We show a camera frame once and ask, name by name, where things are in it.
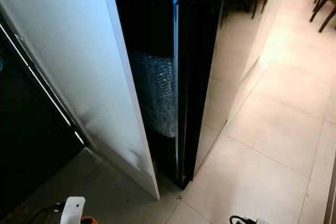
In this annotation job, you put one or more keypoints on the black glossy fridge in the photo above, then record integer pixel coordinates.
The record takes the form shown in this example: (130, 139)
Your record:
(194, 77)

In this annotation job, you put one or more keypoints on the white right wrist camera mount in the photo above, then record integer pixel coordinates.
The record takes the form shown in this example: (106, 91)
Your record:
(260, 222)

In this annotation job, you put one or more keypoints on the black cabinet with metal strip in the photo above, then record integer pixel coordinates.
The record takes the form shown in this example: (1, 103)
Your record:
(31, 145)

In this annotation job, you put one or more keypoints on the clear bubble wrap sheet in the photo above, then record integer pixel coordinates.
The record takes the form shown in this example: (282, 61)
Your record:
(157, 93)

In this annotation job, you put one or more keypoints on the white cabinet side panel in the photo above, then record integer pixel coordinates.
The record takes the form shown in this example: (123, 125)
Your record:
(73, 51)

